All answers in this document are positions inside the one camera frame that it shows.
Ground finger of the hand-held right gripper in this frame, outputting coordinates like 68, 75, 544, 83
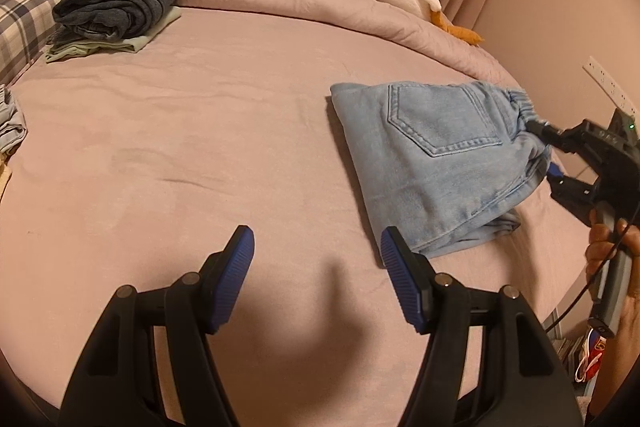
525, 119, 586, 154
545, 162, 601, 228

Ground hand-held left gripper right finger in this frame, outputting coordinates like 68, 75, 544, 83
380, 227, 585, 427

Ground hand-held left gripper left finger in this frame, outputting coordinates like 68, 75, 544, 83
59, 225, 256, 427

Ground light blue denim pants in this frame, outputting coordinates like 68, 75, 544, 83
330, 79, 553, 259

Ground person's right forearm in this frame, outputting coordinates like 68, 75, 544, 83
582, 297, 640, 420

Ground person's right hand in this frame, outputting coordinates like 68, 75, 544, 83
585, 209, 640, 343

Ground white power strip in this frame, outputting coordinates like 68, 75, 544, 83
582, 55, 638, 118

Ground pink bed sheet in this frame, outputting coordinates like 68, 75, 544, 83
0, 4, 601, 413

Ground colourful sneaker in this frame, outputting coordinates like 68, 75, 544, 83
574, 327, 608, 383

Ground folded light green cloth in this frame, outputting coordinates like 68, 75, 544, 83
45, 6, 182, 64

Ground pile of pale clothes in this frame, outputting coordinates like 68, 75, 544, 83
0, 84, 28, 188

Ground pink duvet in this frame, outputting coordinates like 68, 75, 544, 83
37, 0, 521, 92

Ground plaid pillow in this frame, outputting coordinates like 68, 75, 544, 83
0, 0, 76, 82

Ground black cable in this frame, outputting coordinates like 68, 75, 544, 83
542, 207, 640, 339

